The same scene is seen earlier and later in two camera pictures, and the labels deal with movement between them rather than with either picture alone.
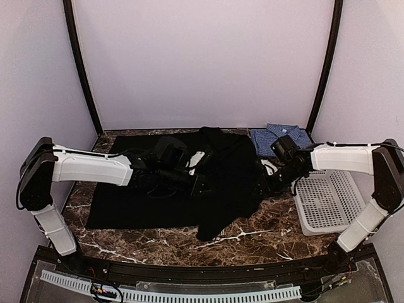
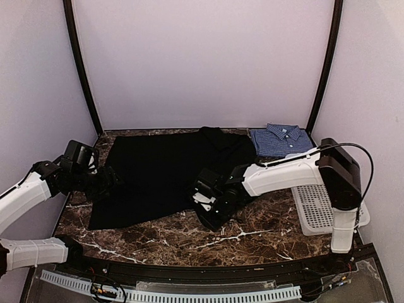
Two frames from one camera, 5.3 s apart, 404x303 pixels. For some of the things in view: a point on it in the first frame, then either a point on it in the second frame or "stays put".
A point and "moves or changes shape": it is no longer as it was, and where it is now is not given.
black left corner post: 67,5 stays put
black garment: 234,198 moves or changes shape
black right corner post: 337,19 stays put
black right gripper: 269,189 -> 213,223
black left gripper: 200,181 -> 108,182
